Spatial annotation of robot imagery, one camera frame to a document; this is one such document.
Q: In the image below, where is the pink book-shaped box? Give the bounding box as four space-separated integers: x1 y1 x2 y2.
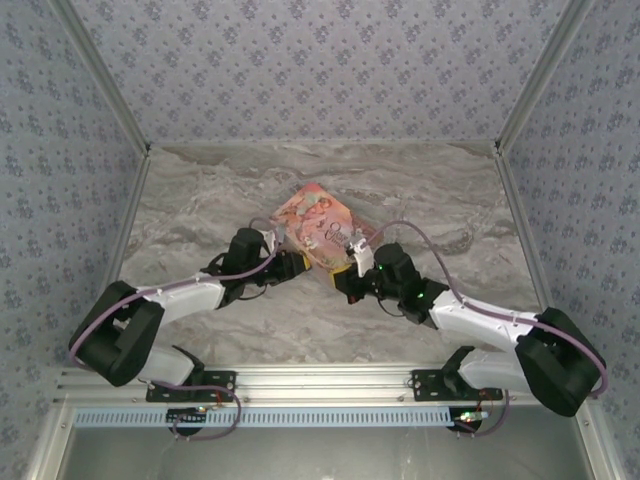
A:
271 182 382 287

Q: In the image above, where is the right small circuit board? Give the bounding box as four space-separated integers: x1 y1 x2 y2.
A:
452 408 490 432

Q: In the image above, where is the small circuit board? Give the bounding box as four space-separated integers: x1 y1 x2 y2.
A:
166 407 209 426
452 408 490 432

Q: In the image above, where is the left small circuit board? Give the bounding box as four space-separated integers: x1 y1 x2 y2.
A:
166 407 209 426

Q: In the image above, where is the grey metal tray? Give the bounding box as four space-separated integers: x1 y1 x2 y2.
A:
29 404 619 480

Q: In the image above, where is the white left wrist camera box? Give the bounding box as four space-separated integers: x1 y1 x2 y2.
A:
248 215 291 254

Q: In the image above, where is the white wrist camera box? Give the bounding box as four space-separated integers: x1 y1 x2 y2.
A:
343 230 375 277
248 215 291 254

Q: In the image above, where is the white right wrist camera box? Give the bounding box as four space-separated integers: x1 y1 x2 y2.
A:
343 230 375 277

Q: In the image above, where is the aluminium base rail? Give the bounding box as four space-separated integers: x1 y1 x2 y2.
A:
56 363 599 407

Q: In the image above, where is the aluminium left side rail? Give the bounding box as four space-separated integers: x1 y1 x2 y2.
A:
77 149 154 371

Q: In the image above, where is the aluminium right side rail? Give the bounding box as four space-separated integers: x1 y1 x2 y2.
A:
492 147 556 321

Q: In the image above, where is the white slotted cable duct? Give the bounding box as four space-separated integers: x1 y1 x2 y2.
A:
73 405 501 430

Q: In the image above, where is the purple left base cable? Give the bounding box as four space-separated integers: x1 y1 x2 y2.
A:
148 381 243 442

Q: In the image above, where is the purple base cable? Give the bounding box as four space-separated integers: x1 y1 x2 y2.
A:
148 381 243 442
455 389 510 439

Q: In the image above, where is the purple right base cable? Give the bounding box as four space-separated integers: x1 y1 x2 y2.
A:
455 389 510 439

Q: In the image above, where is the aluminium left corner post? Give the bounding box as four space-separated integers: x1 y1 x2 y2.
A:
52 0 153 154

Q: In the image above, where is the aluminium corner post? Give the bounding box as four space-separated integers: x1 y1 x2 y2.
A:
52 0 153 154
493 0 599 154

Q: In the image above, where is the aluminium right corner post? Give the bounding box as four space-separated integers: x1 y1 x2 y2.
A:
493 0 599 154

